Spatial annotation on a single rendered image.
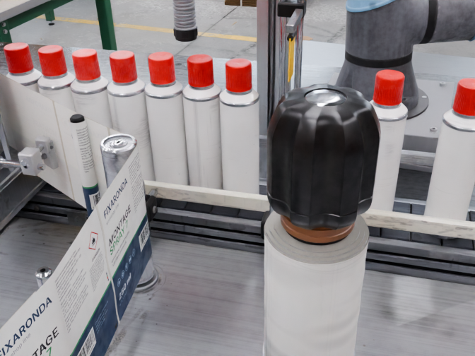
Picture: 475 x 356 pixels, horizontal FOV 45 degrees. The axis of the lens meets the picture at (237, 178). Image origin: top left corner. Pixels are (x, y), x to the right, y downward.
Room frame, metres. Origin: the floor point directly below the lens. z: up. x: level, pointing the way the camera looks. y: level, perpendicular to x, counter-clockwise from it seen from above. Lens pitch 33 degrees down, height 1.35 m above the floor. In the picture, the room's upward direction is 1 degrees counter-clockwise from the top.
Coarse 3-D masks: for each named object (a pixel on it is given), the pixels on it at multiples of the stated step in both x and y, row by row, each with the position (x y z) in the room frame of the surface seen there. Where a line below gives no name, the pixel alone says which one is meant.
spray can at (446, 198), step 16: (464, 80) 0.60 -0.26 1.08; (464, 96) 0.58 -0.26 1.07; (448, 112) 0.60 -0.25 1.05; (464, 112) 0.58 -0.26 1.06; (448, 128) 0.58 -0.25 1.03; (464, 128) 0.57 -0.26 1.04; (448, 144) 0.58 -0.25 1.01; (464, 144) 0.57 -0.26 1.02; (448, 160) 0.58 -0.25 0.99; (464, 160) 0.57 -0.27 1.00; (432, 176) 0.60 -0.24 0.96; (448, 176) 0.58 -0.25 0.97; (464, 176) 0.57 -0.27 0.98; (432, 192) 0.59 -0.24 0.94; (448, 192) 0.57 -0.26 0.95; (464, 192) 0.57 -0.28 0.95; (432, 208) 0.58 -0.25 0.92; (448, 208) 0.57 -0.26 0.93; (464, 208) 0.57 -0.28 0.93
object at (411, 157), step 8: (264, 136) 0.71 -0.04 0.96; (264, 144) 0.70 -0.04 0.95; (408, 152) 0.65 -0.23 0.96; (416, 152) 0.65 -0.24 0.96; (424, 152) 0.65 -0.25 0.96; (400, 160) 0.65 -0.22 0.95; (408, 160) 0.65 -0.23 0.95; (416, 160) 0.65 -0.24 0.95; (424, 160) 0.64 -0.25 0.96; (432, 160) 0.64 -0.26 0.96
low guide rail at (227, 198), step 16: (160, 192) 0.66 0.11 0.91; (176, 192) 0.65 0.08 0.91; (192, 192) 0.65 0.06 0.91; (208, 192) 0.64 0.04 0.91; (224, 192) 0.64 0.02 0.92; (240, 192) 0.64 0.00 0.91; (256, 208) 0.62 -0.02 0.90; (368, 224) 0.58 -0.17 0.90; (384, 224) 0.58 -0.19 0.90; (400, 224) 0.57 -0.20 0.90; (416, 224) 0.57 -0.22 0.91; (432, 224) 0.56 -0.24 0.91; (448, 224) 0.56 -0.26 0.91; (464, 224) 0.56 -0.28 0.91
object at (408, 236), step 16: (176, 208) 0.66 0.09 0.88; (192, 208) 0.65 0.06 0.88; (208, 208) 0.65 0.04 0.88; (224, 208) 0.65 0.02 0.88; (240, 208) 0.66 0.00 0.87; (400, 208) 0.64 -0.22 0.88; (416, 208) 0.64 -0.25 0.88; (416, 240) 0.57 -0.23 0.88; (432, 240) 0.57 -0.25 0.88; (448, 240) 0.57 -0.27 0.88; (464, 240) 0.57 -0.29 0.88
